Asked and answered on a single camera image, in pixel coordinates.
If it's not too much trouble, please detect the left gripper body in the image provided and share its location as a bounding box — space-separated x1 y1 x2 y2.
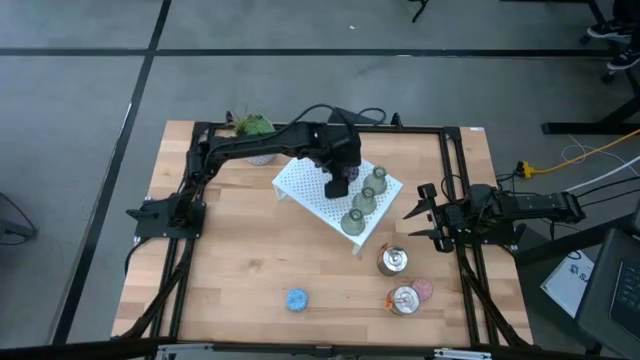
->
299 121 364 200

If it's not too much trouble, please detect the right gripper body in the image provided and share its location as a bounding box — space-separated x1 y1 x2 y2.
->
416 182 457 254

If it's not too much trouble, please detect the silver tin candle can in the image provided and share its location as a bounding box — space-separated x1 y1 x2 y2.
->
384 284 422 317
376 243 410 277

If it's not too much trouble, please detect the pink patterned round tin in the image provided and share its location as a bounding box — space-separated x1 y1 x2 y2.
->
412 278 435 302

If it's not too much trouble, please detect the blue patterned round tin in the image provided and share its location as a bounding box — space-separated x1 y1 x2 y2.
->
285 288 310 313

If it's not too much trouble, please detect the black box behind table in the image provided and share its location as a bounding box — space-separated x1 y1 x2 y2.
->
327 106 384 126

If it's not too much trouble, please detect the white perforated shelf riser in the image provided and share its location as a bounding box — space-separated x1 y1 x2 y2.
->
271 130 405 257

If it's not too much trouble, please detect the potted green succulent plant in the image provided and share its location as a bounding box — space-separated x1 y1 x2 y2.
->
228 107 279 167

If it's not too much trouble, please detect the black desk bar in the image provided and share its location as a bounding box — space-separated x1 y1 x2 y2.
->
513 213 640 269

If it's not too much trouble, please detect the white printed paper sheet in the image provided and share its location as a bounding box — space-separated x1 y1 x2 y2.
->
539 249 596 320

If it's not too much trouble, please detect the black stand leg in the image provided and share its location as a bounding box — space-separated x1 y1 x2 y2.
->
407 0 431 24

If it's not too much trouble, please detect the black laptop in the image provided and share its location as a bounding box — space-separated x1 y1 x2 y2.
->
574 202 640 359

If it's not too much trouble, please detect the person's foot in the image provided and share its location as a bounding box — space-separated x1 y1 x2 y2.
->
585 19 636 41
605 47 640 72

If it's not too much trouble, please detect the black aluminium crossbeam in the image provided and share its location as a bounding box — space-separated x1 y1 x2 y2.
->
0 335 640 360

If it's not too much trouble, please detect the dark chair base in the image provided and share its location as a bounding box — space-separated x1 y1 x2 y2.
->
0 192 39 246

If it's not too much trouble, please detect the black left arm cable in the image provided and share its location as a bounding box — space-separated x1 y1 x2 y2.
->
272 103 387 136

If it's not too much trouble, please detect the black aluminium table frame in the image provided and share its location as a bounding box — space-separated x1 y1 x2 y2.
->
112 112 534 349

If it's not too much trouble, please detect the yellow extension cord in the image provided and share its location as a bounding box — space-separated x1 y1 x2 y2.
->
517 127 640 180

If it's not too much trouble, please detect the black power cable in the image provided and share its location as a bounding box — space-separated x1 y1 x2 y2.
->
494 169 640 241

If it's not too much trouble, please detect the silver metal bracket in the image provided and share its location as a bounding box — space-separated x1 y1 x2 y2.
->
155 342 215 360
433 347 494 360

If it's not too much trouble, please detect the black desk leg frame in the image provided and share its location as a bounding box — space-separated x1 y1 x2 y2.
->
541 0 640 136

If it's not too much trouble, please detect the thick white cable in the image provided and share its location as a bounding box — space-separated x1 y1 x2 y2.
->
564 154 640 194

